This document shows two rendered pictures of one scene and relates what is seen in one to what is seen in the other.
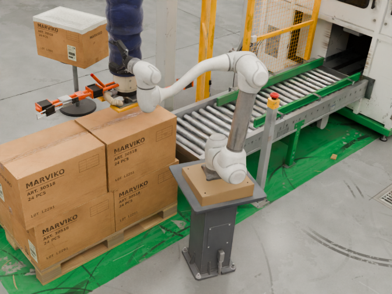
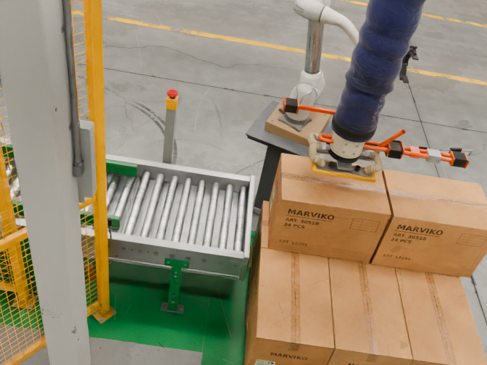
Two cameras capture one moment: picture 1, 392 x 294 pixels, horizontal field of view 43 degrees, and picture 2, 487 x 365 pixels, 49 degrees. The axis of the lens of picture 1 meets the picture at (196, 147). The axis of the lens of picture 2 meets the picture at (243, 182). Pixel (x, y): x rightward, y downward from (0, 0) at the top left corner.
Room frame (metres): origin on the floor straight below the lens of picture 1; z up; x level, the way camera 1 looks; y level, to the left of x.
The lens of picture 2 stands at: (5.12, 1.61, 2.81)
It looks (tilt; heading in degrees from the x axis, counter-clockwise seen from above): 41 degrees down; 220
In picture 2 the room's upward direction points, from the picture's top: 11 degrees clockwise
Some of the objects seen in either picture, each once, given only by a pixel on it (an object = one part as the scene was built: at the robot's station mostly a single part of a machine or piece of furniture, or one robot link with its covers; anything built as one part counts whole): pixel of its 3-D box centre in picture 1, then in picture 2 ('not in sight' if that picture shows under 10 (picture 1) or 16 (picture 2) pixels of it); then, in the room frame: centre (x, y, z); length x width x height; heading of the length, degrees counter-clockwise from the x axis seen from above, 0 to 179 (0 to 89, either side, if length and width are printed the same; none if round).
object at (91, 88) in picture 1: (94, 90); (393, 148); (2.86, 0.68, 1.23); 0.10 x 0.08 x 0.06; 45
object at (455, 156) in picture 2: (44, 106); (458, 159); (2.62, 0.93, 1.23); 0.08 x 0.07 x 0.05; 135
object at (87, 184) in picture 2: not in sight; (64, 156); (4.50, 0.30, 1.62); 0.20 x 0.05 x 0.30; 134
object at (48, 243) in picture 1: (78, 178); (353, 296); (3.07, 0.90, 0.34); 1.20 x 1.00 x 0.40; 134
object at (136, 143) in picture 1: (126, 141); (325, 207); (3.03, 0.50, 0.74); 0.60 x 0.40 x 0.40; 135
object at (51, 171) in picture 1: (50, 171); (426, 223); (2.61, 0.94, 0.74); 0.60 x 0.40 x 0.40; 135
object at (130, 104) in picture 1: (135, 100); not in sight; (2.97, 0.43, 1.13); 0.34 x 0.10 x 0.05; 135
